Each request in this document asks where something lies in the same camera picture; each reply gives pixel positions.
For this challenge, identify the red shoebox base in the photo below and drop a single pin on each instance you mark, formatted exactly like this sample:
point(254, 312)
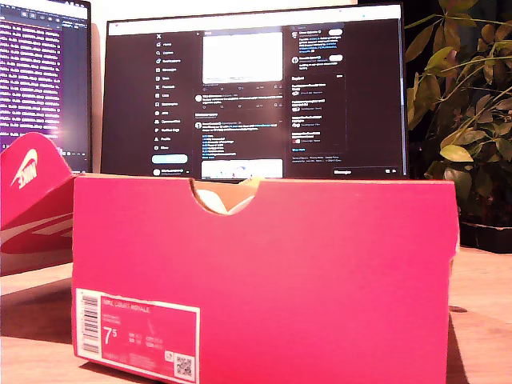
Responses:
point(320, 280)

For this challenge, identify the red shoebox lid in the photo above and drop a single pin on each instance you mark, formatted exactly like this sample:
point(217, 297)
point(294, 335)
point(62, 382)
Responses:
point(36, 200)

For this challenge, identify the black computer monitor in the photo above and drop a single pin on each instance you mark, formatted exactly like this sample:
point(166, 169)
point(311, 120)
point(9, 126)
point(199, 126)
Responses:
point(40, 80)
point(360, 100)

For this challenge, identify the green leafy houseplant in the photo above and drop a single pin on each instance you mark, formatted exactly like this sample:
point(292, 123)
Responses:
point(460, 100)

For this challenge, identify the black square plant pot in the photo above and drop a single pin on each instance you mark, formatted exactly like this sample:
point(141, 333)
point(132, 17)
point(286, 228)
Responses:
point(488, 236)

